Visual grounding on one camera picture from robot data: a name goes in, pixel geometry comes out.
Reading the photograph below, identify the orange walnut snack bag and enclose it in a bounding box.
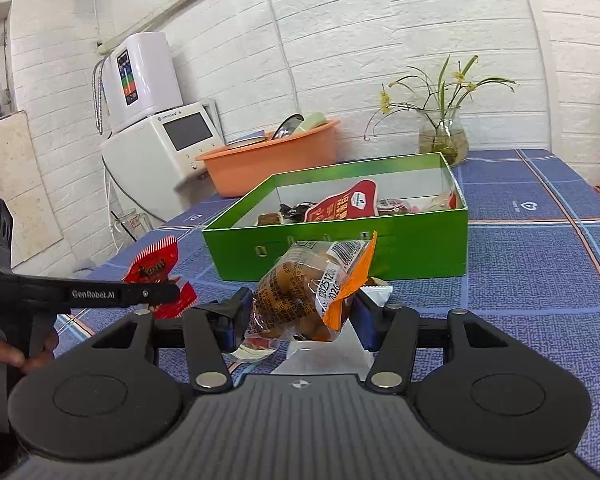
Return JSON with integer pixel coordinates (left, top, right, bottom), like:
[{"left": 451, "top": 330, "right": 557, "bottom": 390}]
[{"left": 248, "top": 235, "right": 377, "bottom": 342}]

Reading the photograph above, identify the red mixed nuts bag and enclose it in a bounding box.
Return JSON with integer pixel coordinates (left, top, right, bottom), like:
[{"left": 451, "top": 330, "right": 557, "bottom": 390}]
[{"left": 304, "top": 179, "right": 378, "bottom": 222}]

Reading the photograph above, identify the person's left hand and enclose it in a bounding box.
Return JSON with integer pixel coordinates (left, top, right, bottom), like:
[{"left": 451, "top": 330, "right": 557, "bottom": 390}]
[{"left": 0, "top": 328, "right": 59, "bottom": 374}]

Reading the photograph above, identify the white foil snack bag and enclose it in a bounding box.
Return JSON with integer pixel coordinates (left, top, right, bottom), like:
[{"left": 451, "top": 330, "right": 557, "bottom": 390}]
[{"left": 273, "top": 282, "right": 393, "bottom": 380}]

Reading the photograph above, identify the red candy packet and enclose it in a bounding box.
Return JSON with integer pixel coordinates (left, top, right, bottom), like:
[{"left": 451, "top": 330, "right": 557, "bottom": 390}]
[{"left": 122, "top": 235, "right": 197, "bottom": 320}]

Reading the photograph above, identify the green cardboard box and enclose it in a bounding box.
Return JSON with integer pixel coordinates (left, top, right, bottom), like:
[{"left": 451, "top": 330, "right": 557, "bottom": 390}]
[{"left": 202, "top": 153, "right": 468, "bottom": 282}]

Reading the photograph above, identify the dark brown snack bag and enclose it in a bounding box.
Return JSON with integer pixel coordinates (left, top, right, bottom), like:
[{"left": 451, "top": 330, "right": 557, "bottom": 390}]
[{"left": 279, "top": 202, "right": 315, "bottom": 223}]

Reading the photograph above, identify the red dates snack bag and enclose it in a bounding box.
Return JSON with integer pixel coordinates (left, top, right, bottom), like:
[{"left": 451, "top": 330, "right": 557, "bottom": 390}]
[{"left": 376, "top": 193, "right": 457, "bottom": 216}]

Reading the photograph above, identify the orange plastic basin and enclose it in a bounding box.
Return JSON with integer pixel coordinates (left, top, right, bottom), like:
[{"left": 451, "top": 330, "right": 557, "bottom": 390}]
[{"left": 196, "top": 120, "right": 339, "bottom": 197}]

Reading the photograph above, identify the white screen appliance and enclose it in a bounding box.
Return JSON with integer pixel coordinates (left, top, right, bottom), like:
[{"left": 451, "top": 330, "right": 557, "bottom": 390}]
[{"left": 100, "top": 103, "right": 224, "bottom": 222}]

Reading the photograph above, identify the glass vase with plant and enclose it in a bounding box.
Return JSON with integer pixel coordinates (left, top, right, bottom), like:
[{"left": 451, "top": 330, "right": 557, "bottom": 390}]
[{"left": 364, "top": 55, "right": 517, "bottom": 167}]

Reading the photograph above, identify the steel bowl in basin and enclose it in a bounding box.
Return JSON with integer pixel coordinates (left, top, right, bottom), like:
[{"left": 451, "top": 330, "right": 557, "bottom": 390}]
[{"left": 271, "top": 114, "right": 304, "bottom": 140}]

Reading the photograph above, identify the green plate in basin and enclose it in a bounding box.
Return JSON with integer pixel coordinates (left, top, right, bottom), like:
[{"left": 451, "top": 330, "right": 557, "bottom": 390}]
[{"left": 294, "top": 113, "right": 328, "bottom": 134}]

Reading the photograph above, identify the white water purifier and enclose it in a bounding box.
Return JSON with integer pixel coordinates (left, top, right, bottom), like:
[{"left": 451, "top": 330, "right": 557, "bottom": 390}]
[{"left": 102, "top": 32, "right": 183, "bottom": 133}]

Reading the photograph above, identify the beige wall board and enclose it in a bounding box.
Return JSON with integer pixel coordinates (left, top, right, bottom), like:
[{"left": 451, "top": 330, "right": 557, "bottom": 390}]
[{"left": 0, "top": 112, "right": 61, "bottom": 266}]

